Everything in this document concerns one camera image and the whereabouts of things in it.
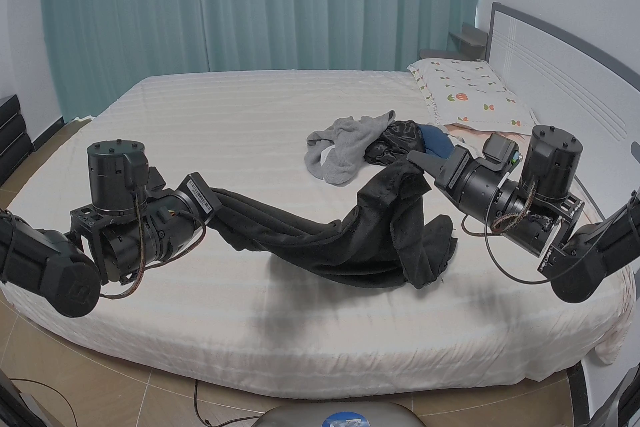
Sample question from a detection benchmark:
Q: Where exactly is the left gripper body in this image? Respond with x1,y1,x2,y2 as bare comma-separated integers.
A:
102,172,223,287

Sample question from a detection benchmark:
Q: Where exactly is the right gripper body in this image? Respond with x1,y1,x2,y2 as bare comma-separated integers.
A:
434,147,543,247

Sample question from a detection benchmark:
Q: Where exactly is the black T-shirt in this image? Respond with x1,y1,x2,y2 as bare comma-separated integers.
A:
205,159,458,291

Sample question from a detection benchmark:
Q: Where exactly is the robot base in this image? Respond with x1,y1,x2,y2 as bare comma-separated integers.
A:
248,402,426,427

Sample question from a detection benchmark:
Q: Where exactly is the bed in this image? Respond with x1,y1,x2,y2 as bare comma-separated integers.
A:
0,2,640,400

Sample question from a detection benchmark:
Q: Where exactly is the dark blue garment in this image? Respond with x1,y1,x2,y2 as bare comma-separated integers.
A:
419,124,453,155

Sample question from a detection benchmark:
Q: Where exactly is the white printed pillow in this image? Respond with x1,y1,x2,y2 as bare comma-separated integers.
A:
407,58,538,135

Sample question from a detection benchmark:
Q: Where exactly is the black shiny garment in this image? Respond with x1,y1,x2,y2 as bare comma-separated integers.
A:
364,120,426,167

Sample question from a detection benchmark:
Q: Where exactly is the grey garment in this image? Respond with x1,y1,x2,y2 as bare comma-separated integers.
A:
305,111,397,186

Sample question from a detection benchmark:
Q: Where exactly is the grey bedside table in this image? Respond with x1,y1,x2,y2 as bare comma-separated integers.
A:
419,24,490,61

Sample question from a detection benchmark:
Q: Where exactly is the black chest of drawers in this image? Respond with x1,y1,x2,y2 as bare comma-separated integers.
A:
0,94,36,188

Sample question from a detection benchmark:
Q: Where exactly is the black cable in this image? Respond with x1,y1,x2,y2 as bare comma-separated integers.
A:
192,380,268,427
461,214,553,287
98,193,147,301

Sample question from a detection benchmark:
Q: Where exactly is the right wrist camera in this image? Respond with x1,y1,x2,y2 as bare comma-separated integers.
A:
481,133,524,176

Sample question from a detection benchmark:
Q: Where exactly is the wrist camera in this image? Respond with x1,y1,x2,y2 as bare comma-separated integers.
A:
122,151,166,205
481,133,524,176

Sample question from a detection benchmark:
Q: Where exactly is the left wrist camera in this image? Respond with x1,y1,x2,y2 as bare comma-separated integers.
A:
122,151,166,205

